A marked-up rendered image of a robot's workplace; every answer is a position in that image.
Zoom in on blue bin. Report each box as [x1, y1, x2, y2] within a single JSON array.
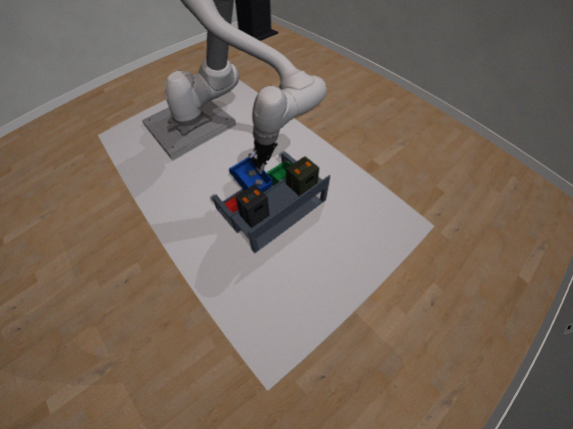
[[229, 157, 273, 192]]

